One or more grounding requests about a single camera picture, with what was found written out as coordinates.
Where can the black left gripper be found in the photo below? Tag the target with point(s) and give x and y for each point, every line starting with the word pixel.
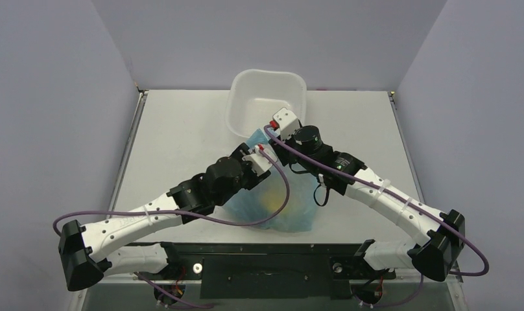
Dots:
pixel 253 178

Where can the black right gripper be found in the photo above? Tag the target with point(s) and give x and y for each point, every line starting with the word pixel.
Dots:
pixel 285 143

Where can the light blue plastic bag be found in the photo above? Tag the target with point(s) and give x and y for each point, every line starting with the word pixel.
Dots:
pixel 243 207

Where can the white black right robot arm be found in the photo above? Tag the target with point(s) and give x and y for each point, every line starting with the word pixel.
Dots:
pixel 435 238

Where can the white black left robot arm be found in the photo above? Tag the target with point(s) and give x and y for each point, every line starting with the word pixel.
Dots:
pixel 85 249

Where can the yellow fake fruit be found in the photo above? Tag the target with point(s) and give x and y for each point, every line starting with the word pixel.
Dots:
pixel 272 196

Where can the white plastic basket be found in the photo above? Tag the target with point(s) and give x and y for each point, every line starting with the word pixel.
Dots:
pixel 255 95

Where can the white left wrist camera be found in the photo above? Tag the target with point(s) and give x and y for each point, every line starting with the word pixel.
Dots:
pixel 258 157

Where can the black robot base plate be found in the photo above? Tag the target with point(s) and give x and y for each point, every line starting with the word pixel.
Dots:
pixel 268 271

